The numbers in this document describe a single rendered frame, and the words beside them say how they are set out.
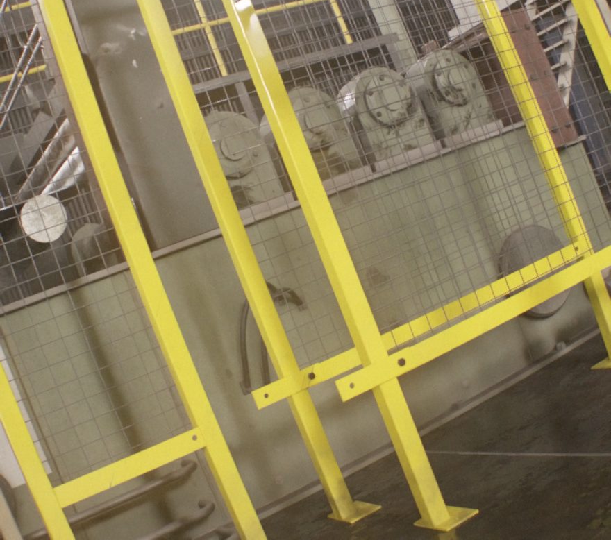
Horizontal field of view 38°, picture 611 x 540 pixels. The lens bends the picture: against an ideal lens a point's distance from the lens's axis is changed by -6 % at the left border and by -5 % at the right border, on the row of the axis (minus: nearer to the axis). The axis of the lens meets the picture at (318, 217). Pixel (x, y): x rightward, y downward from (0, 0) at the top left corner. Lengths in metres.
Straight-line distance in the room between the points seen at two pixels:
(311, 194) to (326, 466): 0.80
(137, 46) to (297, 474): 1.48
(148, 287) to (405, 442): 0.71
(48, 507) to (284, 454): 1.08
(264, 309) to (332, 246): 0.42
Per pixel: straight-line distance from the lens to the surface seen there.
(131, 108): 2.95
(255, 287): 2.46
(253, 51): 2.16
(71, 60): 2.28
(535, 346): 3.56
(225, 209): 2.47
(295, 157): 2.12
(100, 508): 2.66
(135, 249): 2.20
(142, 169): 2.90
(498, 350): 3.44
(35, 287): 5.07
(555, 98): 3.73
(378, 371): 2.13
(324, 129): 3.22
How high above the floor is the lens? 0.75
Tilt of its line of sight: 1 degrees up
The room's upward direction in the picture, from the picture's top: 21 degrees counter-clockwise
